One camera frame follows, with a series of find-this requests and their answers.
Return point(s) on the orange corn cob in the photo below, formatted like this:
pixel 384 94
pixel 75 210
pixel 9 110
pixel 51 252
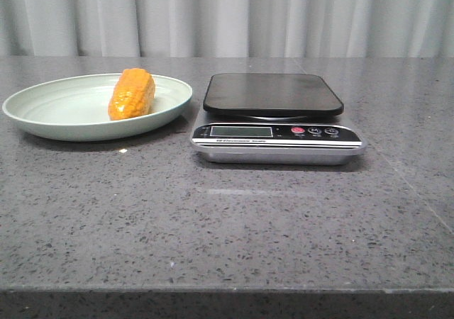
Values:
pixel 133 95

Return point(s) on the digital kitchen scale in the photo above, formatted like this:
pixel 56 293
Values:
pixel 271 118

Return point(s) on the pale green plate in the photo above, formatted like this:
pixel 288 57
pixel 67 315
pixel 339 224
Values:
pixel 75 109

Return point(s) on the white pleated curtain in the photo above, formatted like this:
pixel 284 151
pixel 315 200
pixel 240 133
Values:
pixel 228 28

